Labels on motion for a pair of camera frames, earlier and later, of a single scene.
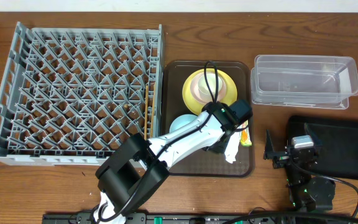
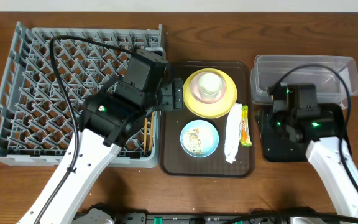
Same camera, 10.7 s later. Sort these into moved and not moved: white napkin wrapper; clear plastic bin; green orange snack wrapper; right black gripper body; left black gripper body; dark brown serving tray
Moved: right black gripper body; left black gripper body
Not moved: clear plastic bin; dark brown serving tray; green orange snack wrapper; white napkin wrapper
